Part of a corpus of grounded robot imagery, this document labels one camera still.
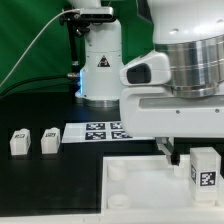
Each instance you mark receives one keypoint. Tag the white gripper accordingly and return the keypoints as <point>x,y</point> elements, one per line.
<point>148,107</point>

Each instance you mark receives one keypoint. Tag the white square tabletop tray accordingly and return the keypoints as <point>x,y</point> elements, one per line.
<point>151,183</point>

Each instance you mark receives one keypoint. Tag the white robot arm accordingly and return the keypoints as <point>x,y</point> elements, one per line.
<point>174,91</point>

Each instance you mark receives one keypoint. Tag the white marker sheet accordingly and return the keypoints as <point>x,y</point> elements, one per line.
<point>96,132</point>

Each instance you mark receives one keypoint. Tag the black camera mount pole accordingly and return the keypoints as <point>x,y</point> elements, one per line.
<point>77,28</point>

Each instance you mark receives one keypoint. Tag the grey depth camera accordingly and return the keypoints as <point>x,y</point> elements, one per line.
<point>96,13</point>

